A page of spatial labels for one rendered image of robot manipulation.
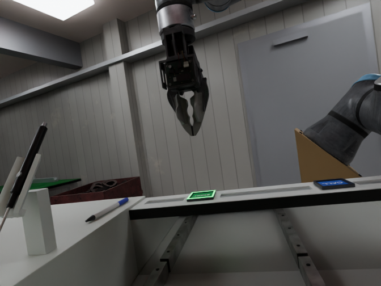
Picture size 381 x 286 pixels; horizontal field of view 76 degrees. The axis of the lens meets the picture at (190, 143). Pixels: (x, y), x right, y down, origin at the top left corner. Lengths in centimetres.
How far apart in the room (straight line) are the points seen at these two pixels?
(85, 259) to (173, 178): 328
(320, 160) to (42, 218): 64
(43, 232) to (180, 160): 322
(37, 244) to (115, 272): 16
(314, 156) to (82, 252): 59
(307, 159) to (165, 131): 303
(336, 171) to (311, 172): 6
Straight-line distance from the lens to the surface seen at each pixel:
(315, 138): 76
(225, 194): 55
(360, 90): 78
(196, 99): 50
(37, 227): 39
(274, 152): 306
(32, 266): 38
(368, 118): 72
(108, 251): 48
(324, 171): 74
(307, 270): 49
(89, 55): 477
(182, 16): 53
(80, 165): 496
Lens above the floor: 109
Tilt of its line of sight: 1 degrees down
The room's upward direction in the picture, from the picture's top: 8 degrees counter-clockwise
